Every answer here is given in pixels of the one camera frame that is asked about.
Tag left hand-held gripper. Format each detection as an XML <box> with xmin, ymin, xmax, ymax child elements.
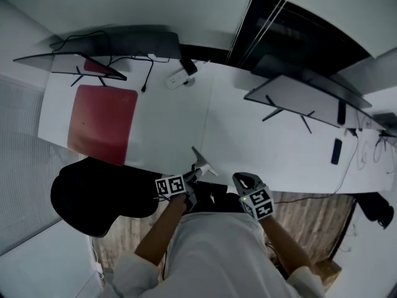
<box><xmin>154</xmin><ymin>168</ymin><xmax>205</xmax><ymax>212</ymax></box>

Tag large black monitor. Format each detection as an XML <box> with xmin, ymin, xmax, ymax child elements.
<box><xmin>243</xmin><ymin>74</ymin><xmax>387</xmax><ymax>135</ymax></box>

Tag dark grey monitor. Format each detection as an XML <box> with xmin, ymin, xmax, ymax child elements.
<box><xmin>370</xmin><ymin>112</ymin><xmax>397</xmax><ymax>139</ymax></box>

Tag brown cardboard box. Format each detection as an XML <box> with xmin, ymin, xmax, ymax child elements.
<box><xmin>311</xmin><ymin>258</ymin><xmax>342</xmax><ymax>293</ymax></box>

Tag person's left forearm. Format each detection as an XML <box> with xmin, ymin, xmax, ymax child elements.
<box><xmin>135</xmin><ymin>194</ymin><xmax>186</xmax><ymax>268</ymax></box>

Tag small black device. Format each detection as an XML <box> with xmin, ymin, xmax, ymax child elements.
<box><xmin>337</xmin><ymin>101</ymin><xmax>347</xmax><ymax>125</ymax></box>

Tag black smartphone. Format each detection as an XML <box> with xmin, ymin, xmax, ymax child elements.
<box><xmin>331</xmin><ymin>138</ymin><xmax>343</xmax><ymax>166</ymax></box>

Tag white wall cable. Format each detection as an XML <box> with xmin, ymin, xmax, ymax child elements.
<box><xmin>91</xmin><ymin>236</ymin><xmax>105</xmax><ymax>288</ymax></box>

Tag tangled white cable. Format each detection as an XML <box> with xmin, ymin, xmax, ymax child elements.
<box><xmin>355</xmin><ymin>110</ymin><xmax>397</xmax><ymax>175</ymax></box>

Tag small black monitor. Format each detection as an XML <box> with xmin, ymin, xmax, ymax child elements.
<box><xmin>12</xmin><ymin>52</ymin><xmax>127</xmax><ymax>88</ymax></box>

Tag person's white shirt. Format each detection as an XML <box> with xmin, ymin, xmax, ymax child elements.
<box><xmin>104</xmin><ymin>211</ymin><xmax>326</xmax><ymax>298</ymax></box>

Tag small metal tool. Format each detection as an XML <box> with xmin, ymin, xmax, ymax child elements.
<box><xmin>190</xmin><ymin>146</ymin><xmax>220</xmax><ymax>177</ymax></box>

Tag black framed window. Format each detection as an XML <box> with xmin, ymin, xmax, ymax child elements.
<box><xmin>225</xmin><ymin>0</ymin><xmax>373</xmax><ymax>77</ymax></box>

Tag grey venetian blind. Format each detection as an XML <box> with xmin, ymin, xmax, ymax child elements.
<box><xmin>0</xmin><ymin>73</ymin><xmax>87</xmax><ymax>257</ymax></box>

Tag white roller blind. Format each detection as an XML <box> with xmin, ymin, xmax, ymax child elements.
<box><xmin>283</xmin><ymin>0</ymin><xmax>397</xmax><ymax>60</ymax></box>

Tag white power strip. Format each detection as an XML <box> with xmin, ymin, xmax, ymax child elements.
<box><xmin>166</xmin><ymin>68</ymin><xmax>195</xmax><ymax>89</ymax></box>

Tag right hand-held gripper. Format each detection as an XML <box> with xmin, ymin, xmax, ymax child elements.
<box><xmin>232</xmin><ymin>173</ymin><xmax>276</xmax><ymax>222</ymax></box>

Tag black cable with plug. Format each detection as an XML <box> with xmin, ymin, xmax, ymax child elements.
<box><xmin>110</xmin><ymin>54</ymin><xmax>155</xmax><ymax>94</ymax></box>

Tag person's right forearm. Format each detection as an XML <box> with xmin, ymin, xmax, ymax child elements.
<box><xmin>262</xmin><ymin>217</ymin><xmax>313</xmax><ymax>276</ymax></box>

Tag long dark cable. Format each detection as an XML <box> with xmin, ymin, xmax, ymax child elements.
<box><xmin>272</xmin><ymin>135</ymin><xmax>357</xmax><ymax>204</ymax></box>

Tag red mouse pad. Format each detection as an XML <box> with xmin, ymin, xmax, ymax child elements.
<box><xmin>66</xmin><ymin>84</ymin><xmax>139</xmax><ymax>167</ymax></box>

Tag black monitor cable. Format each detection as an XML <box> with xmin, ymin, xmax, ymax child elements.
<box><xmin>49</xmin><ymin>31</ymin><xmax>112</xmax><ymax>68</ymax></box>

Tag person's black trousers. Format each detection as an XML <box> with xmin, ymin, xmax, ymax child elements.
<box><xmin>185</xmin><ymin>181</ymin><xmax>246</xmax><ymax>215</ymax></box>

